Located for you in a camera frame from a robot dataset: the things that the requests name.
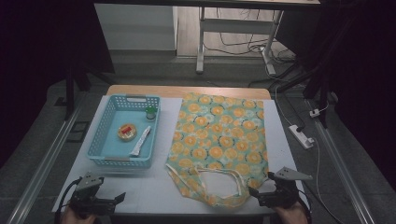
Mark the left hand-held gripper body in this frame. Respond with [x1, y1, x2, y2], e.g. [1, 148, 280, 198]
[68, 172, 110, 217]

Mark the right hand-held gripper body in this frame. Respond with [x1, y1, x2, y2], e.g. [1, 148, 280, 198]
[259, 166, 314, 209]

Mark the blue plastic basket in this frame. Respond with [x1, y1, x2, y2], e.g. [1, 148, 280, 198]
[87, 93, 162, 169]

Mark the white tube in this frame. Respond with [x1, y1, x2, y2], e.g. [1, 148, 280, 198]
[129, 125, 152, 158]

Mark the round yellow tin red label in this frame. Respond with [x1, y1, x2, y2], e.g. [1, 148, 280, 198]
[117, 123, 138, 142]

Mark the orange-print cloth bag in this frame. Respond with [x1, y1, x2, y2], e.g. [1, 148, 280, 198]
[164, 91, 271, 210]

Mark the small green-capped bottle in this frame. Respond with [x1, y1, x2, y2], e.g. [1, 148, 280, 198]
[145, 105, 158, 122]

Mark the person's right hand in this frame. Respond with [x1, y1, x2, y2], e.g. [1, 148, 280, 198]
[274, 201, 310, 224]

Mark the person's left hand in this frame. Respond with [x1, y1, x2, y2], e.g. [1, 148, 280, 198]
[61, 206, 98, 224]

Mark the white power strip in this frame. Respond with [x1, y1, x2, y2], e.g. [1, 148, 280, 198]
[288, 124, 316, 150]

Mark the black stand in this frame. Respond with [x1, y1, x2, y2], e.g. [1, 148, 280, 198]
[63, 60, 117, 121]
[273, 0, 362, 129]

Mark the wooden table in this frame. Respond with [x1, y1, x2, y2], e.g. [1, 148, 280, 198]
[106, 84, 272, 101]

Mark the white cabinet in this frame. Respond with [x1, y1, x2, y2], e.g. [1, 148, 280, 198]
[93, 3, 178, 51]

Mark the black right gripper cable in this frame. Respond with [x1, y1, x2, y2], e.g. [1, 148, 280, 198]
[296, 189, 313, 224]

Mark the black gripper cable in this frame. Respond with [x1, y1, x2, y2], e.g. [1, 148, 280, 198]
[53, 177, 84, 224]
[296, 189, 313, 224]

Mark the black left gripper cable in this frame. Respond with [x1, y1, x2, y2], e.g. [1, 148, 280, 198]
[53, 177, 84, 224]

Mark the white cable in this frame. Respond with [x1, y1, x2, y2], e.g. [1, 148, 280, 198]
[312, 139, 344, 224]

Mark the metal rail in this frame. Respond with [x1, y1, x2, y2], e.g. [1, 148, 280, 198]
[6, 101, 89, 224]
[305, 98, 378, 224]

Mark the black floor frame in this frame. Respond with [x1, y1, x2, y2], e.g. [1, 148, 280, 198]
[66, 120, 92, 144]

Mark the black power cable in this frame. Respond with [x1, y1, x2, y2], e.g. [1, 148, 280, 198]
[274, 88, 306, 133]

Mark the tangle of floor cables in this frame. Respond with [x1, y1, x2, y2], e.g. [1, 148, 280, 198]
[203, 8, 297, 64]

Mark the white desk frame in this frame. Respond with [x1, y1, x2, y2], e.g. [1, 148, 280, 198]
[195, 6, 285, 76]

